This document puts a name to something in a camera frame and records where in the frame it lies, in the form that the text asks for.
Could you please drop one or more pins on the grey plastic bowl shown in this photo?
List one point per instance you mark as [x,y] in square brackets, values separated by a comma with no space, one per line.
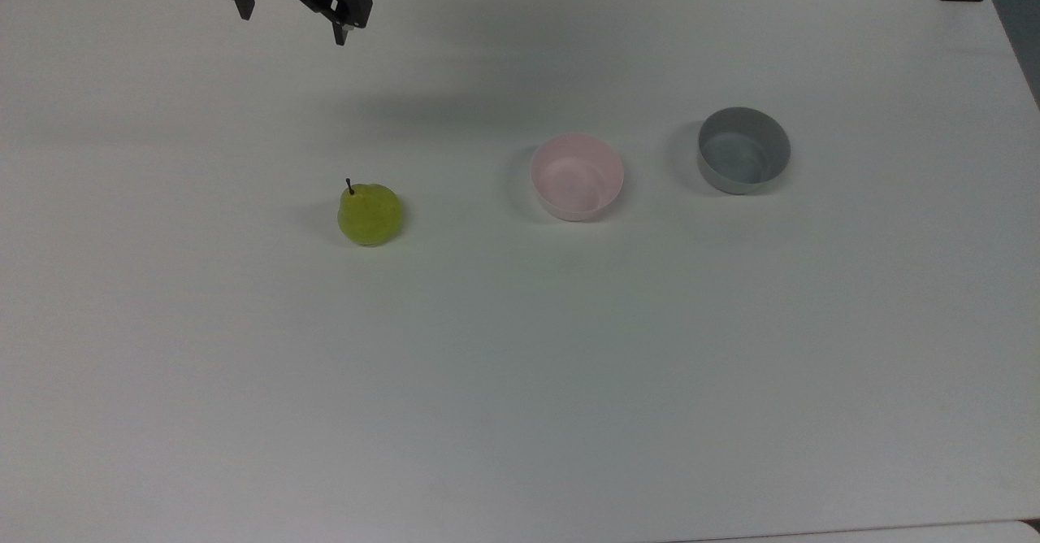
[743,151]

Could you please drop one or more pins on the green pear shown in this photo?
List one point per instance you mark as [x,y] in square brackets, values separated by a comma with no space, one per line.
[370,215]

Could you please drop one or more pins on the pink plastic bowl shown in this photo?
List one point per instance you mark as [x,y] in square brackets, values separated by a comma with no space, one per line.
[577,177]

